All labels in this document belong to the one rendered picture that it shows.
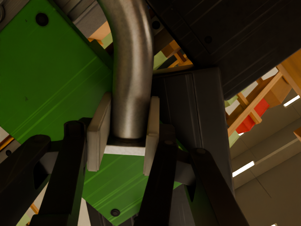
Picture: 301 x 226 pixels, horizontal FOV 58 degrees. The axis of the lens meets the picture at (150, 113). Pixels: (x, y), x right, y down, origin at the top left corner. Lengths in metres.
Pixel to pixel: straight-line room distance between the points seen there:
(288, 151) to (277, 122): 2.10
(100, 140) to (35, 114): 0.11
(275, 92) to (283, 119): 5.53
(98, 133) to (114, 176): 0.12
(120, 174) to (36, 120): 0.09
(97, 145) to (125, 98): 0.05
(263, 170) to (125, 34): 7.79
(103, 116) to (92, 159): 0.03
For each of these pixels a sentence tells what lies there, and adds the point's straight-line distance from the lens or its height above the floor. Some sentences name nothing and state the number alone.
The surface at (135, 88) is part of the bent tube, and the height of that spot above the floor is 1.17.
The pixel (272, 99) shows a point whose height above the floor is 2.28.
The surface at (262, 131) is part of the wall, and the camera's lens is 9.77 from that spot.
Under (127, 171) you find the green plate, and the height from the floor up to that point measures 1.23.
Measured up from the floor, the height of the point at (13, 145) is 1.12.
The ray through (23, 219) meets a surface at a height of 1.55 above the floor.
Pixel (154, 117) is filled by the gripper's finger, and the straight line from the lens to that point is 0.18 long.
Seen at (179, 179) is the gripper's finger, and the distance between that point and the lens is 0.16.
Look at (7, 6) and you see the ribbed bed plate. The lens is 0.27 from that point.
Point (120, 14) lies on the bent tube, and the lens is 0.19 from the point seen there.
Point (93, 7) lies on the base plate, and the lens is 0.80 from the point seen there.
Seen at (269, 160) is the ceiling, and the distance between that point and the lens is 7.86.
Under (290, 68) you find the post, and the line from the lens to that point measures 1.04.
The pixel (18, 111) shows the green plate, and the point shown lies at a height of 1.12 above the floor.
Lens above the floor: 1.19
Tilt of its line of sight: 2 degrees up
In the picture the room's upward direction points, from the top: 142 degrees clockwise
